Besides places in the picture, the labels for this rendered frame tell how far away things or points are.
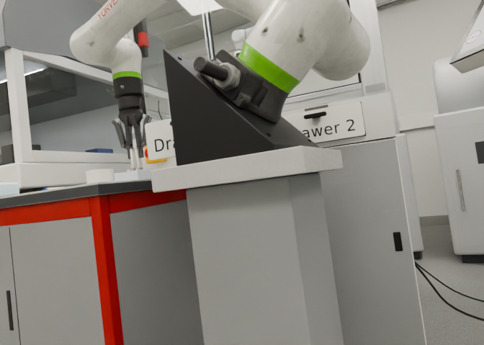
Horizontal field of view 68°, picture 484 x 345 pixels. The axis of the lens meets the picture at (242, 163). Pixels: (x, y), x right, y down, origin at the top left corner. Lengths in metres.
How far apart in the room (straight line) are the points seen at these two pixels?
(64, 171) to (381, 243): 1.32
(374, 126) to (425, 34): 3.35
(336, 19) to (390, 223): 0.76
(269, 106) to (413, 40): 3.92
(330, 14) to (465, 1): 4.02
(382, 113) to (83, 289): 0.99
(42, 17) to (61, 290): 1.27
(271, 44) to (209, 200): 0.29
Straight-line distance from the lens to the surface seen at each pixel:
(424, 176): 4.34
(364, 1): 1.34
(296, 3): 0.65
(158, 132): 1.08
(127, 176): 1.20
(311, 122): 1.24
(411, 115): 4.31
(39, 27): 1.88
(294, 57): 0.65
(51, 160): 1.73
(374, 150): 1.24
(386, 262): 1.27
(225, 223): 0.62
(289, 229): 0.58
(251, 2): 0.97
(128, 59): 1.25
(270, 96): 0.66
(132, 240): 0.96
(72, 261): 0.96
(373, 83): 1.26
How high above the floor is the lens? 0.72
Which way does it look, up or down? 3 degrees up
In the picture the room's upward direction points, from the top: 7 degrees counter-clockwise
